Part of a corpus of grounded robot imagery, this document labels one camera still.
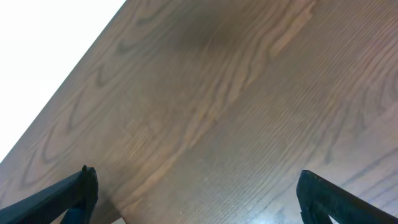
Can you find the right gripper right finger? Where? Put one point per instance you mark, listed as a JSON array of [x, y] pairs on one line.
[[322, 202]]

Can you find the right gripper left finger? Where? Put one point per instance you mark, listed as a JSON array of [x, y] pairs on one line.
[[74, 197]]

